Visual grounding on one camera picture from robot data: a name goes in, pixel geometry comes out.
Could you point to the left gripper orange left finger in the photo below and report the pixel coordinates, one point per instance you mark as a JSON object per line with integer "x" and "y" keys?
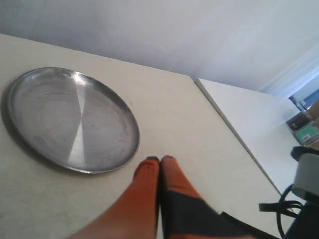
{"x": 135, "y": 213}

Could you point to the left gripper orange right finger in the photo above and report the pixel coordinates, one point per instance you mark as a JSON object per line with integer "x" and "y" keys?
{"x": 186, "y": 215}

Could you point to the round metal plate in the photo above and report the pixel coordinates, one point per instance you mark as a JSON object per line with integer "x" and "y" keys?
{"x": 73, "y": 120}

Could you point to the adjacent white table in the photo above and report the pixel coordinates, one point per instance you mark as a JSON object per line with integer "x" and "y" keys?
{"x": 258, "y": 120}

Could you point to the green box in background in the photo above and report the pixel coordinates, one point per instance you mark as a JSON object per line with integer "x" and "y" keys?
{"x": 305, "y": 125}

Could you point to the white backdrop cloth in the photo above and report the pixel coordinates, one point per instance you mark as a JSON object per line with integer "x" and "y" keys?
{"x": 265, "y": 45}

